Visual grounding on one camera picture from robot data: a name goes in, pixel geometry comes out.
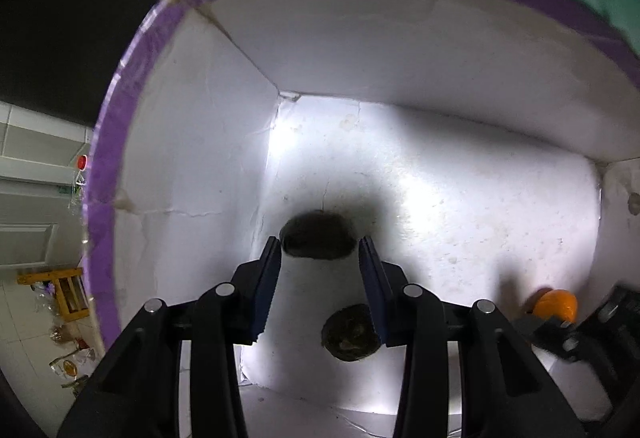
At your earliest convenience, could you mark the wooden stool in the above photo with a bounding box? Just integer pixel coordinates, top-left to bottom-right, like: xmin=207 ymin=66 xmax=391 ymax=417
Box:
xmin=17 ymin=267 xmax=93 ymax=324

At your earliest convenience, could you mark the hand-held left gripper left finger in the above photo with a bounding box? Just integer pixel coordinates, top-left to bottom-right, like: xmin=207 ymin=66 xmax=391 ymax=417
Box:
xmin=57 ymin=235 xmax=283 ymax=438

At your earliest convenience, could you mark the white panelled door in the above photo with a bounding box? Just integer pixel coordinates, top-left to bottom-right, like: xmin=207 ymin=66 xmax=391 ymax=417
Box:
xmin=0 ymin=178 xmax=86 ymax=266

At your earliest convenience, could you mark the purple-rimmed white box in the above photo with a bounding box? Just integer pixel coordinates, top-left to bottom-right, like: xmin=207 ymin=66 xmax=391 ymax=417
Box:
xmin=82 ymin=0 xmax=640 ymax=438

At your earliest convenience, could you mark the dark brown round fruit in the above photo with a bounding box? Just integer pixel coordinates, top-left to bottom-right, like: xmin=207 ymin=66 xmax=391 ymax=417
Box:
xmin=279 ymin=211 xmax=360 ymax=261
xmin=320 ymin=303 xmax=383 ymax=363

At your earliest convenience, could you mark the orange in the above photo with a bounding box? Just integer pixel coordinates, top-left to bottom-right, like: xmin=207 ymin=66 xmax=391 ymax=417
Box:
xmin=531 ymin=288 xmax=578 ymax=323

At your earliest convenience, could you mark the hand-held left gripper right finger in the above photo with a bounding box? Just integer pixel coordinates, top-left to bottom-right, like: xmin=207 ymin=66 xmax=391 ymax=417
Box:
xmin=357 ymin=235 xmax=586 ymax=438

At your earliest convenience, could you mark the brown food bag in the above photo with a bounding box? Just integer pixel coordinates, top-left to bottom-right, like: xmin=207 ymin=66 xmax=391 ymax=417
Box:
xmin=50 ymin=323 xmax=83 ymax=345

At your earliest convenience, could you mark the clear plastic bag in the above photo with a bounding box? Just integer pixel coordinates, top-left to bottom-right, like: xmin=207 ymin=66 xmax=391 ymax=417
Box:
xmin=30 ymin=281 xmax=58 ymax=314

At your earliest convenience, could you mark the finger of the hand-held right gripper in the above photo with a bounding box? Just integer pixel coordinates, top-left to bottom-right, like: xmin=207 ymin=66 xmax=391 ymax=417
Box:
xmin=510 ymin=315 xmax=577 ymax=363

